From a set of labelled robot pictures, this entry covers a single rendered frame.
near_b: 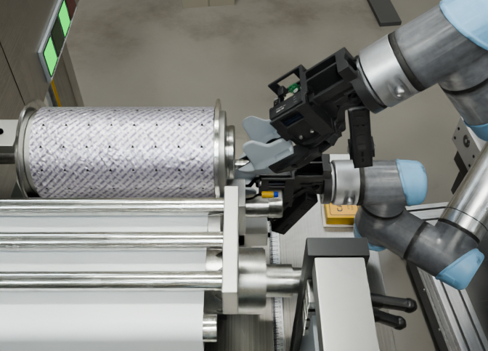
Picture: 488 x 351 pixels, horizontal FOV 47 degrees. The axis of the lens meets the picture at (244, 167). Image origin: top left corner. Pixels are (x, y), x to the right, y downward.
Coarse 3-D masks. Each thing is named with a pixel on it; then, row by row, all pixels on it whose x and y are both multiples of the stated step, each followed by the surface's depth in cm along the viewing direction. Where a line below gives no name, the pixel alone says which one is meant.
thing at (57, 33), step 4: (56, 24) 105; (56, 28) 105; (60, 28) 108; (52, 32) 103; (56, 32) 105; (60, 32) 108; (52, 36) 103; (56, 36) 105; (60, 36) 108; (56, 40) 105; (60, 40) 108; (56, 44) 105; (60, 44) 108; (56, 48) 105; (60, 48) 108
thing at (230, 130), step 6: (228, 126) 76; (234, 126) 76; (228, 132) 75; (234, 132) 75; (228, 138) 74; (234, 138) 74; (228, 144) 74; (234, 144) 74; (228, 150) 74; (234, 150) 74; (228, 156) 74; (234, 156) 74; (228, 162) 74; (234, 162) 74; (228, 168) 75; (234, 168) 75; (228, 174) 76; (234, 174) 76
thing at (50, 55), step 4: (48, 44) 101; (52, 44) 103; (48, 48) 101; (52, 48) 103; (44, 52) 99; (48, 52) 101; (52, 52) 103; (48, 56) 101; (52, 56) 103; (56, 56) 105; (48, 60) 101; (52, 60) 103; (56, 60) 105; (48, 64) 101; (52, 64) 103; (52, 68) 103
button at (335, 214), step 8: (328, 208) 112; (336, 208) 112; (344, 208) 112; (352, 208) 112; (328, 216) 111; (336, 216) 111; (344, 216) 111; (352, 216) 111; (328, 224) 112; (336, 224) 112; (344, 224) 112; (352, 224) 112
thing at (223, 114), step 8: (224, 112) 75; (32, 120) 74; (224, 120) 74; (224, 128) 73; (224, 136) 72; (24, 144) 72; (224, 144) 72; (24, 152) 72; (224, 152) 72; (24, 160) 72; (224, 160) 72; (224, 168) 72; (224, 176) 73; (32, 184) 74; (224, 184) 74
